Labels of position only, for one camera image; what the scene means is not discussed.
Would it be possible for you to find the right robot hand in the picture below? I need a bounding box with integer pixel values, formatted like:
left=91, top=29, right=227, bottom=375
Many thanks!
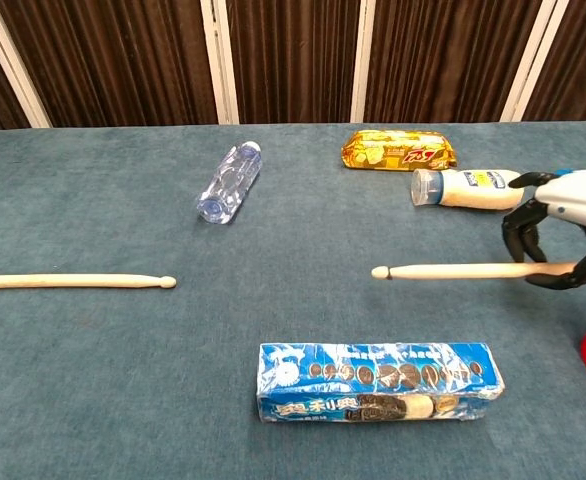
left=501, top=168, right=586, bottom=291

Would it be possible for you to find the wooden drumstick with dark ring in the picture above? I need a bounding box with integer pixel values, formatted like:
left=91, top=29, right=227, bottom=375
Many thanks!
left=370, top=261, right=579, bottom=281

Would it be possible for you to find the white bottle with clear cap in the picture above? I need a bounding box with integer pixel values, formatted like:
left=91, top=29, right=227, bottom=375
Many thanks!
left=410, top=167, right=526, bottom=211

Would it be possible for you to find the golden snack packet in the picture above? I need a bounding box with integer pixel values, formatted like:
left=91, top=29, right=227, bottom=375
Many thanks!
left=341, top=129, right=459, bottom=172

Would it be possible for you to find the blue cookie box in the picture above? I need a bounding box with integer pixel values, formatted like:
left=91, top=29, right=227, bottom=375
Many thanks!
left=256, top=341, right=506, bottom=425

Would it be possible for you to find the clear plastic water bottle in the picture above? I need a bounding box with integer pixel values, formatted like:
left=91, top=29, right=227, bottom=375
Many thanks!
left=195, top=140, right=264, bottom=225

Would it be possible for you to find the teal table cloth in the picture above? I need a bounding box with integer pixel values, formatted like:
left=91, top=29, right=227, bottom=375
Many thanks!
left=0, top=119, right=586, bottom=480

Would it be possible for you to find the white partition post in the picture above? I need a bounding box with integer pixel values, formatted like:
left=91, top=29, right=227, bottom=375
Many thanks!
left=0, top=0, right=53, bottom=129
left=499, top=0, right=572, bottom=123
left=350, top=0, right=377, bottom=124
left=200, top=0, right=240, bottom=126

